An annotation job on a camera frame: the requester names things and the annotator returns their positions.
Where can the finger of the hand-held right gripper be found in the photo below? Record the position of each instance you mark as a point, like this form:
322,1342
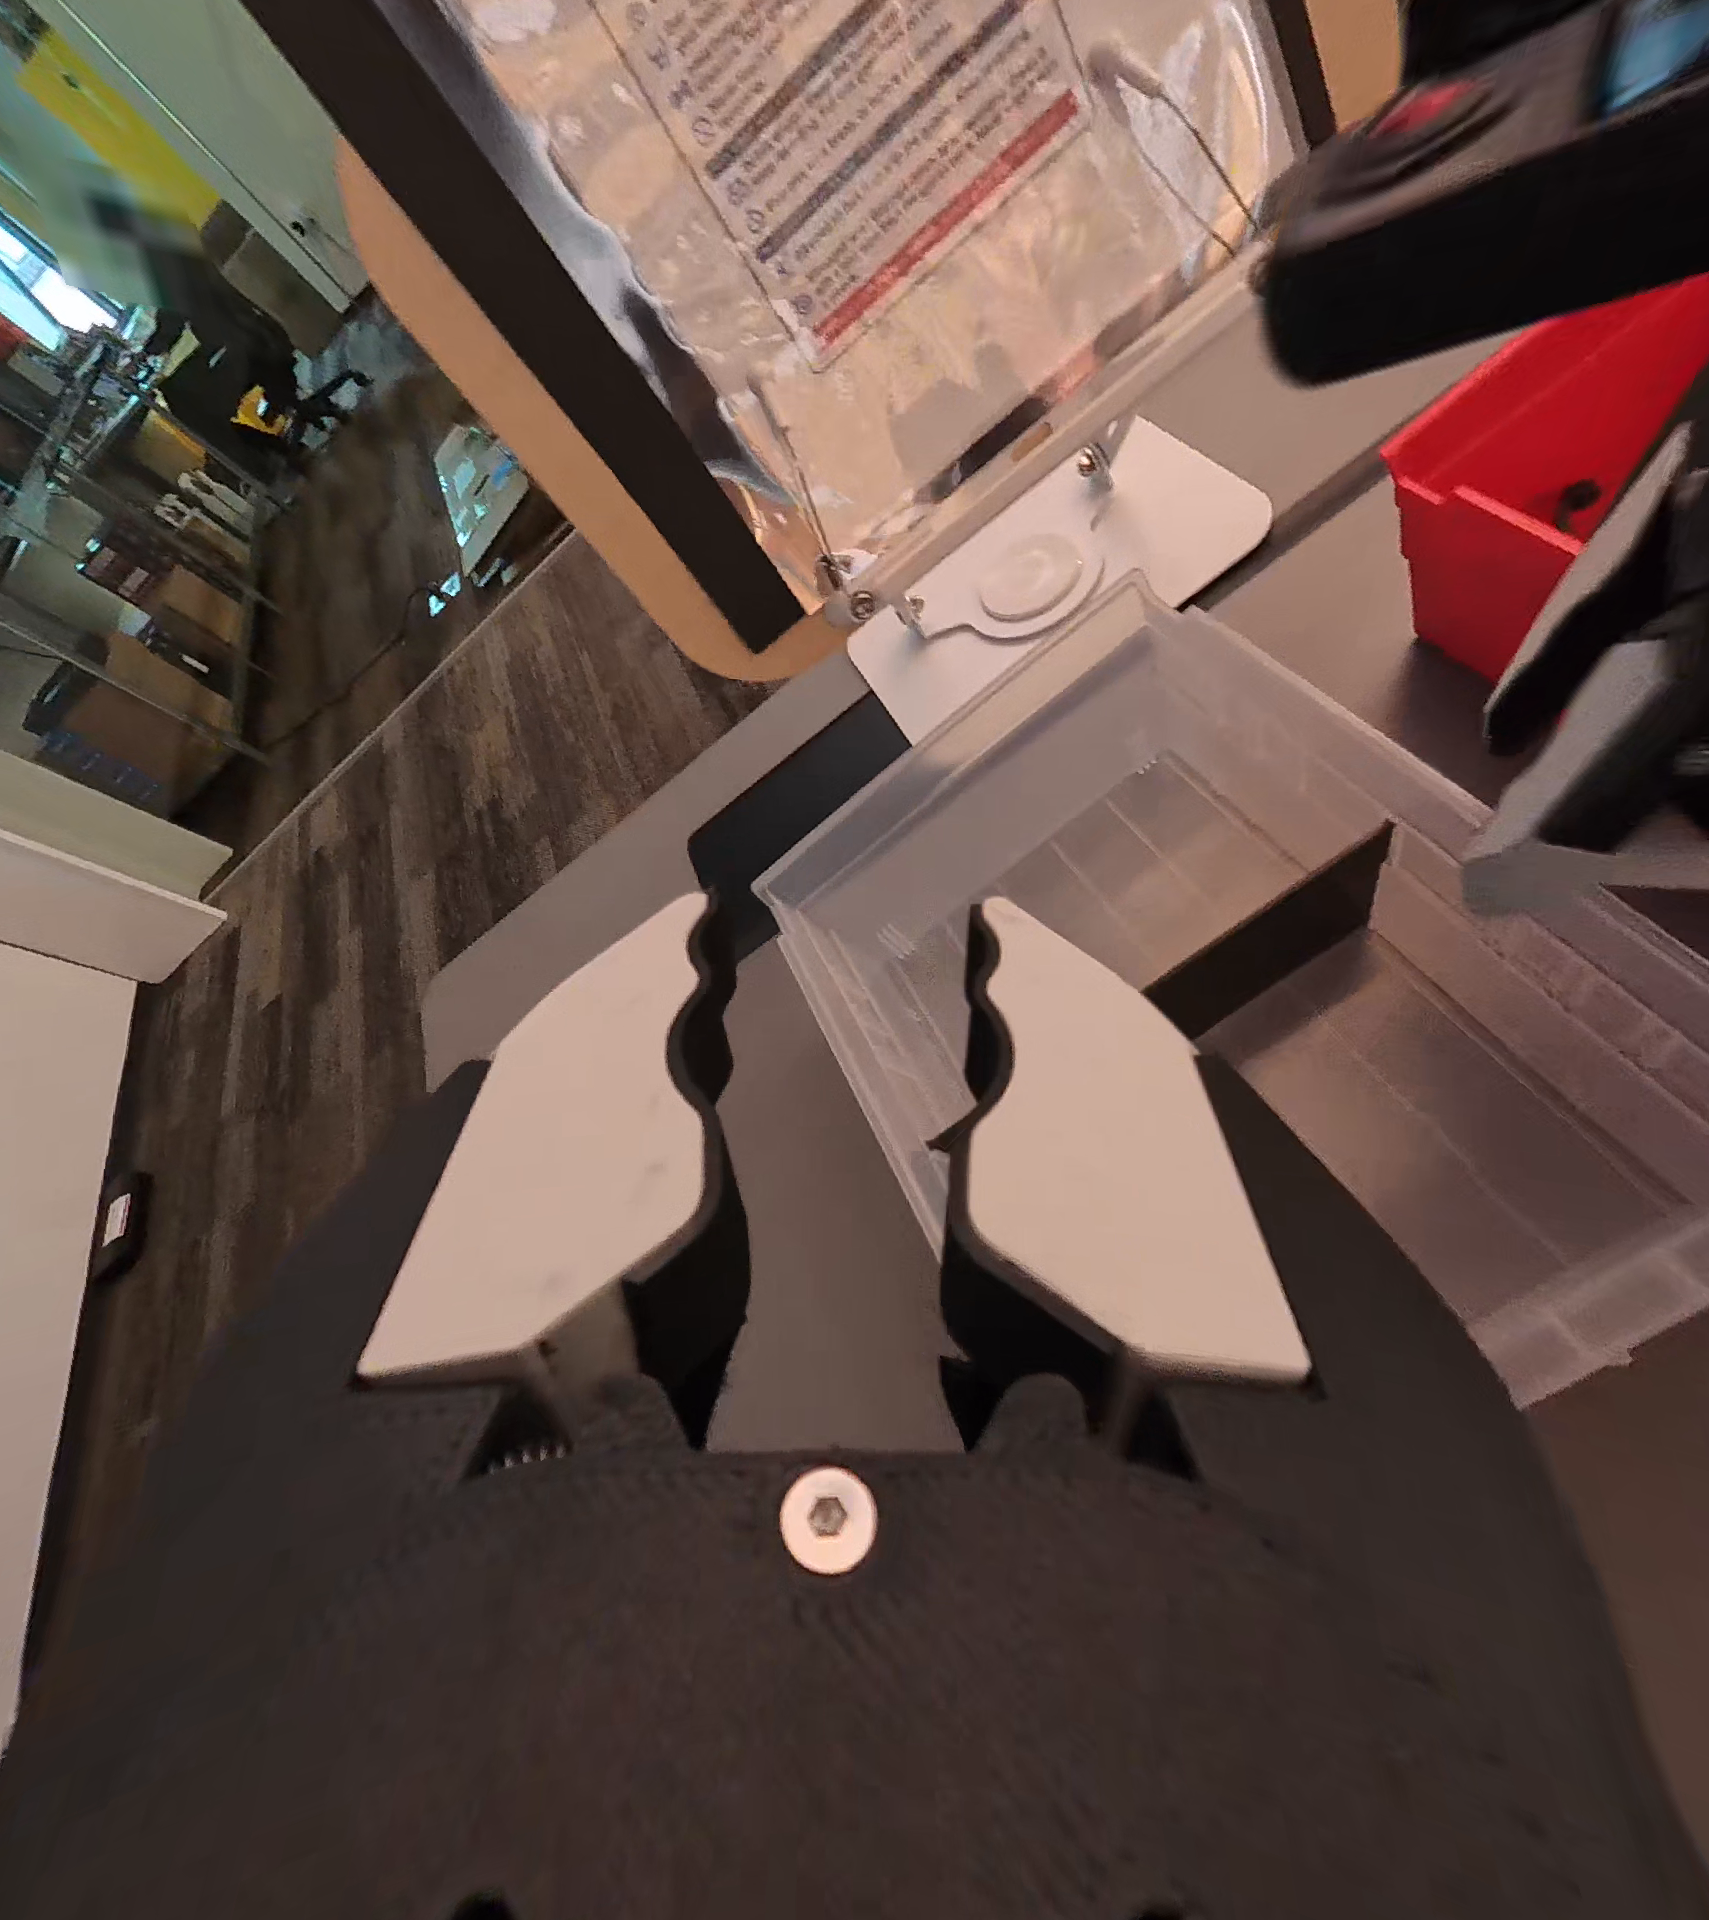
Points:
1573,812
1604,615

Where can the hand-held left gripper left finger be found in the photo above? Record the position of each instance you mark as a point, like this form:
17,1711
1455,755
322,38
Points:
569,1156

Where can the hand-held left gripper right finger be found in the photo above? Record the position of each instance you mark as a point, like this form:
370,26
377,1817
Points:
1107,1169

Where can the red plastic bin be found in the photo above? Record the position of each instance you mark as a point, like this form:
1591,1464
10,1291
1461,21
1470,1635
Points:
1484,586

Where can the clear plastic bin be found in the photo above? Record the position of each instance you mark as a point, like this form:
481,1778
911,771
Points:
1393,1081

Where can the black desk mat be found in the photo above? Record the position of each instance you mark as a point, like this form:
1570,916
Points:
749,857

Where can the small black labelled device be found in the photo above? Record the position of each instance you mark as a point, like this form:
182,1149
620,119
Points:
121,1221

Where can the acrylic sign holder white base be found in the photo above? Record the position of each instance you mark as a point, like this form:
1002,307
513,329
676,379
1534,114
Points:
914,225

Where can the metal storage shelf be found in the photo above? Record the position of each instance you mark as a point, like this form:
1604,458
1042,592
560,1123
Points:
121,662

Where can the wooden-edged black board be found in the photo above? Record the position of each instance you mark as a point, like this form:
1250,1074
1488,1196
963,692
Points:
526,482

